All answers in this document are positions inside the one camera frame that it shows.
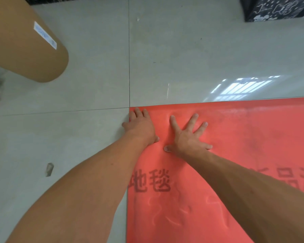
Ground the person's right hand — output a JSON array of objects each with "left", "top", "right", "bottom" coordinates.
[{"left": 163, "top": 113, "right": 213, "bottom": 160}]

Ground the person's right forearm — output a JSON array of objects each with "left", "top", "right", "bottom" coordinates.
[{"left": 176, "top": 150, "right": 304, "bottom": 243}]

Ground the white label sticker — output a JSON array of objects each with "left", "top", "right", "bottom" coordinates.
[{"left": 33, "top": 21, "right": 58, "bottom": 50}]

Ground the person's left forearm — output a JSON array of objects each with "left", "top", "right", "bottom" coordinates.
[{"left": 5, "top": 133, "right": 154, "bottom": 243}]

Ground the black patterned white-print box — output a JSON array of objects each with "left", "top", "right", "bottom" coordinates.
[{"left": 239, "top": 0, "right": 304, "bottom": 22}]

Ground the brown paper roll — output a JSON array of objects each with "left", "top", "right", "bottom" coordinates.
[{"left": 0, "top": 0, "right": 69, "bottom": 83}]

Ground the red printed floor mat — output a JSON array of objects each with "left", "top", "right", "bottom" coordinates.
[{"left": 126, "top": 97, "right": 304, "bottom": 243}]

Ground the person's left hand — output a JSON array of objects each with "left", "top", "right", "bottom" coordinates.
[{"left": 122, "top": 107, "right": 160, "bottom": 146}]

